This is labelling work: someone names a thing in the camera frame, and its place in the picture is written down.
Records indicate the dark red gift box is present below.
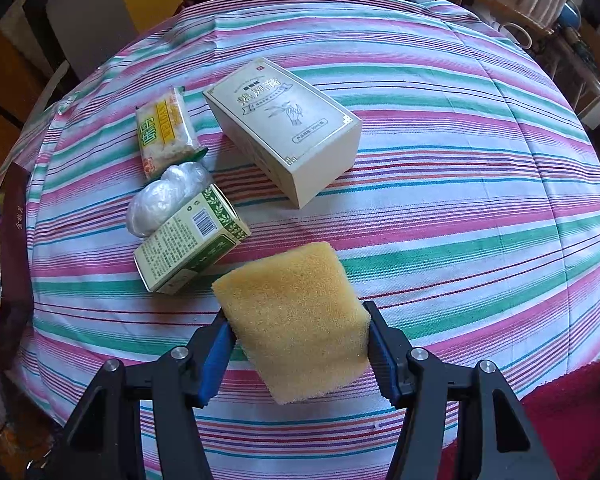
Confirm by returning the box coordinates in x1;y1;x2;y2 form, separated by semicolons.
0;164;36;371

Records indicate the white plastic bag ball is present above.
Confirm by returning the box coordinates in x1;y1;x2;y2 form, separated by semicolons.
126;162;213;238

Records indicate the red fuzzy cloth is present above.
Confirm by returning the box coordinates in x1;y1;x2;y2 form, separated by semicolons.
437;355;600;480

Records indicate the yellow sponge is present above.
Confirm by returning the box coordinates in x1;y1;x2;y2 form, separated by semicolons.
211;241;372;406

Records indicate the cream cardboard box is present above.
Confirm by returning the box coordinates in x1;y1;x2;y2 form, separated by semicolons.
202;58;363;209

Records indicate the cracker packet with green label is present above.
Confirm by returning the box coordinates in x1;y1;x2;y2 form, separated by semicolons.
135;86;208;181

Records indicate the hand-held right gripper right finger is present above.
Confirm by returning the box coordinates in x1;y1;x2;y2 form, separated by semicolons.
362;301;548;480

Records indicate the green and cream box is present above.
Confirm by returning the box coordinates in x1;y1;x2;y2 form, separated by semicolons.
133;183;252;296

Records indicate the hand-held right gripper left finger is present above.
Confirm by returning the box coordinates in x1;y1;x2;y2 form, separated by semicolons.
60;310;238;480

